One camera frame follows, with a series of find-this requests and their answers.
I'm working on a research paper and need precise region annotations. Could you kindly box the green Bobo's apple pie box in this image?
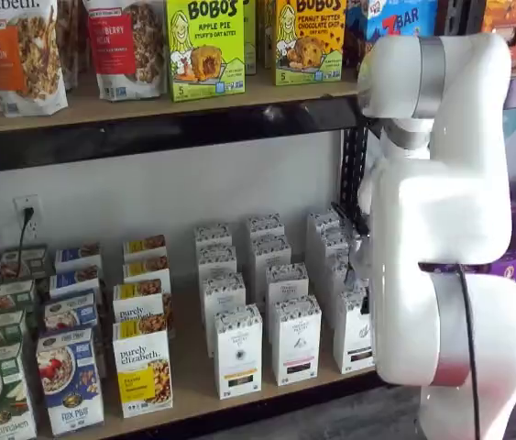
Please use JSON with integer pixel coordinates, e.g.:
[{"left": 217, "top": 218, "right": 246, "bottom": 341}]
[
  {"left": 242, "top": 0, "right": 259, "bottom": 77},
  {"left": 165, "top": 0, "right": 247, "bottom": 103}
]

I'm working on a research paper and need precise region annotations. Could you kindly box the red label granola bag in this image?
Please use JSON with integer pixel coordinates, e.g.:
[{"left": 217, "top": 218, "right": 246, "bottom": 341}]
[{"left": 82, "top": 0, "right": 169, "bottom": 103}]

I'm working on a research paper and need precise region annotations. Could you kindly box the white wall outlet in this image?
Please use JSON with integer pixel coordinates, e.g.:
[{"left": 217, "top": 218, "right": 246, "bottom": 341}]
[{"left": 13, "top": 195, "right": 42, "bottom": 240}]

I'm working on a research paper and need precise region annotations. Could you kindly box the yellow Bobo's peanut butter box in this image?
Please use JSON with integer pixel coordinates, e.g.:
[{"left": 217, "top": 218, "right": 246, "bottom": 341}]
[{"left": 275, "top": 0, "right": 347, "bottom": 87}]

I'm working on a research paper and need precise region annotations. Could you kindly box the white box orange strip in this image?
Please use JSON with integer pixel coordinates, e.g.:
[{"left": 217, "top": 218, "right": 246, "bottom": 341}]
[
  {"left": 196, "top": 245, "right": 239, "bottom": 281},
  {"left": 214, "top": 304, "right": 264, "bottom": 400},
  {"left": 193, "top": 223, "right": 234, "bottom": 251},
  {"left": 199, "top": 272, "right": 247, "bottom": 343}
]

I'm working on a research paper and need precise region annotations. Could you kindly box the black power plug cable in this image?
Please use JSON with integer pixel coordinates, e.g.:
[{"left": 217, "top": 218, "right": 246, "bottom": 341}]
[{"left": 17, "top": 207, "right": 35, "bottom": 279}]

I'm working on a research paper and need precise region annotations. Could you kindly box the blue flax plus oatmeal box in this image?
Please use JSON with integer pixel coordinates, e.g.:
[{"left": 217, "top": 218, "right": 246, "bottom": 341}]
[
  {"left": 54, "top": 242, "right": 103, "bottom": 275},
  {"left": 43, "top": 291, "right": 100, "bottom": 334},
  {"left": 36, "top": 327, "right": 106, "bottom": 436},
  {"left": 49, "top": 269, "right": 102, "bottom": 299}
]

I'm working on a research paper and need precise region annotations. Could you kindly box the blue ZBar box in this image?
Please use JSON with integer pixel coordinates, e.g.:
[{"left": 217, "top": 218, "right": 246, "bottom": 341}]
[{"left": 346, "top": 0, "right": 438, "bottom": 77}]

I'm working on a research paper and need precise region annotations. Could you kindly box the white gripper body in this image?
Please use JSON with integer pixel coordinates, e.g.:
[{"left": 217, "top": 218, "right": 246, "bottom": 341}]
[{"left": 351, "top": 234, "right": 377, "bottom": 276}]

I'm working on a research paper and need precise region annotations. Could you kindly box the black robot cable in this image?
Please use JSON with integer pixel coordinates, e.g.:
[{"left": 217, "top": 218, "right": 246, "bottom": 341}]
[{"left": 454, "top": 264, "right": 484, "bottom": 440}]

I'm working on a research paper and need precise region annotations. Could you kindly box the white yellow purely elizabeth box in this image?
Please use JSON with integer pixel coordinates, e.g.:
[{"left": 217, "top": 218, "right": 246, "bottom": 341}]
[
  {"left": 122, "top": 255, "right": 172, "bottom": 290},
  {"left": 112, "top": 315, "right": 175, "bottom": 419},
  {"left": 112, "top": 282, "right": 166, "bottom": 325},
  {"left": 122, "top": 235, "right": 168, "bottom": 261}
]

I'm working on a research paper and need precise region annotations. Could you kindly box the orange snack box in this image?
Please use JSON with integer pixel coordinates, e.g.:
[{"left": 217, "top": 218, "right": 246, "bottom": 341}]
[{"left": 481, "top": 0, "right": 516, "bottom": 70}]

